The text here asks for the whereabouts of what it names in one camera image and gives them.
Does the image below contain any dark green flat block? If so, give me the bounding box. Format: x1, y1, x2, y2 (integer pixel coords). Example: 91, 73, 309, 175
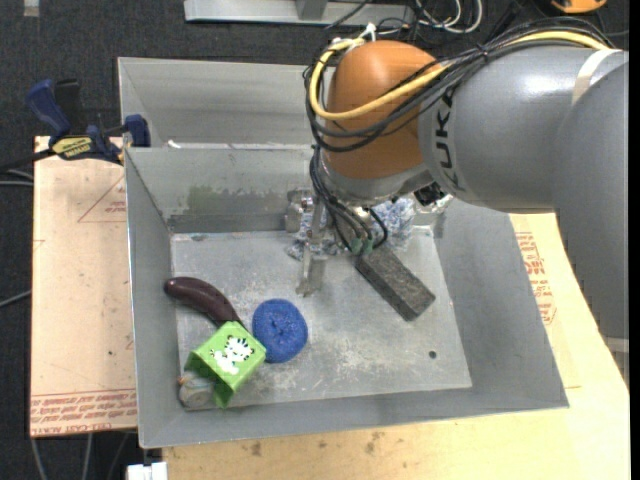
354, 245, 437, 323

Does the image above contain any purple toy eggplant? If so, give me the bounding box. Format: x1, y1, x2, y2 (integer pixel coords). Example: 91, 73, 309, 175
163, 276, 247, 330

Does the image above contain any white and blue patterned cloth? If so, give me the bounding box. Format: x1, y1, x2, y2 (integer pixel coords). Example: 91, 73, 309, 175
286, 198, 417, 263

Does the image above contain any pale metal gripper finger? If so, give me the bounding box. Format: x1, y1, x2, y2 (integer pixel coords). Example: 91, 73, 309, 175
296, 247, 314, 299
310, 254, 329, 293

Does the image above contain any brown cardboard board red print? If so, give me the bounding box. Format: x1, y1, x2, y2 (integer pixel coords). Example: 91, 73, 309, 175
29, 135, 584, 439

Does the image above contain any black cylinder on white bracket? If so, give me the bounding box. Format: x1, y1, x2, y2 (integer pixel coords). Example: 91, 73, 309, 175
413, 182, 454, 209

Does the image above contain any grey metal bin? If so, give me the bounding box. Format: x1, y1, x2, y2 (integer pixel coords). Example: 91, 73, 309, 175
117, 56, 570, 450

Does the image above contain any blue round sponge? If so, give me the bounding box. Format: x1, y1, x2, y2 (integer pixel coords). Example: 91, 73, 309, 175
251, 298, 309, 365

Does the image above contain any green box with tiger print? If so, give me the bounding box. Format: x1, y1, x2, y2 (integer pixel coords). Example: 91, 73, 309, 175
183, 320, 268, 410

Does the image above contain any grey round toy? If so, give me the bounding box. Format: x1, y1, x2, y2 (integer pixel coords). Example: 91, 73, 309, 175
177, 374, 217, 410

